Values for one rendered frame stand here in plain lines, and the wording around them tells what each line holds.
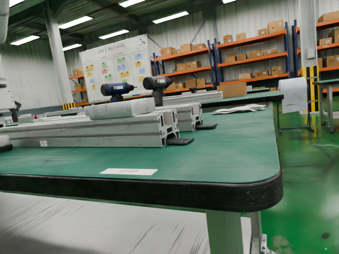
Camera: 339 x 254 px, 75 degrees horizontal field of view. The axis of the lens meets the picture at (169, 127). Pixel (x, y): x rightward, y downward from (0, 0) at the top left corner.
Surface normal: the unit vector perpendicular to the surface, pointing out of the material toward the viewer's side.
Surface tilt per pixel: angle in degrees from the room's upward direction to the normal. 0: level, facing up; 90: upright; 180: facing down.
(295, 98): 103
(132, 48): 90
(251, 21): 90
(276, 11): 90
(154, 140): 90
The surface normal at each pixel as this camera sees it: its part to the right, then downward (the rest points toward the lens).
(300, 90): -0.32, 0.33
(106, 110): -0.49, 0.19
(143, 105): 0.86, -0.04
